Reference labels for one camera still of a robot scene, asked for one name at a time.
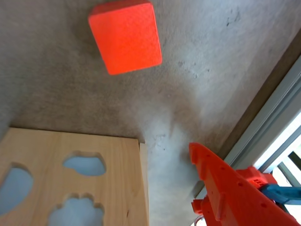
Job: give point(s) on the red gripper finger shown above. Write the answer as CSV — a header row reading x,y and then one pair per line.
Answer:
x,y
235,202

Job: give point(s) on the red cube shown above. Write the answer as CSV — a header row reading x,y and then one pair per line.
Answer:
x,y
125,37

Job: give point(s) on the blue clamp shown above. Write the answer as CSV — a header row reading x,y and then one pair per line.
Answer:
x,y
282,193

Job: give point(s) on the wooden shape sorter box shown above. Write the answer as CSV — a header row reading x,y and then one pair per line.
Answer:
x,y
70,146

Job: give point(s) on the aluminium profile rail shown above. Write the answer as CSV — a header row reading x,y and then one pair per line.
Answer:
x,y
270,124

